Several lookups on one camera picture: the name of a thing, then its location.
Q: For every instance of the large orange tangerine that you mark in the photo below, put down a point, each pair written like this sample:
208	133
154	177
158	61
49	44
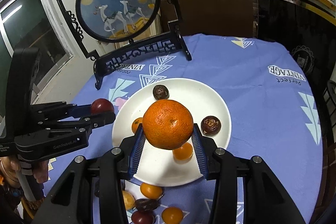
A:
168	124

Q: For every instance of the black panel with emblem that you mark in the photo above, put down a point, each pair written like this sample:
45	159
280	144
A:
288	24

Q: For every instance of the dark red plum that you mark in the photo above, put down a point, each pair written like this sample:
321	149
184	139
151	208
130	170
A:
141	217
102	106

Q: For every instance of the white round plate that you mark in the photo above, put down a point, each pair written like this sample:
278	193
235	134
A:
210	155

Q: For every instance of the round deer painting screen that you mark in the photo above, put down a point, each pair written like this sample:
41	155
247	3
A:
118	3

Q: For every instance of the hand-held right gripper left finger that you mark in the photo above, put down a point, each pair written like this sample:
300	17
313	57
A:
137	153

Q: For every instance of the brown cardboard board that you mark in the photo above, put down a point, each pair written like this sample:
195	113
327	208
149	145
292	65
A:
210	14

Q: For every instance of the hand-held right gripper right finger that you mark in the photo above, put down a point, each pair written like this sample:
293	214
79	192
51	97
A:
199	153

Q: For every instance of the small orange kumquat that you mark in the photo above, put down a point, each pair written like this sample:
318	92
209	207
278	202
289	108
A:
183	152
172	215
151	190
136	125
128	200

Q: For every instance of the purple printed tablecloth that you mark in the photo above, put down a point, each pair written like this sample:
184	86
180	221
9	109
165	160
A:
262	121

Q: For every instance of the person's left hand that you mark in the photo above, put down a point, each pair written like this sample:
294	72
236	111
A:
42	172

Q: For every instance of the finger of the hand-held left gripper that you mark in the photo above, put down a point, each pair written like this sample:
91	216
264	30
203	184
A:
101	119
81	111

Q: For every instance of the white framed window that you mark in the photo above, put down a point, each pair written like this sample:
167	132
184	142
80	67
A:
39	29

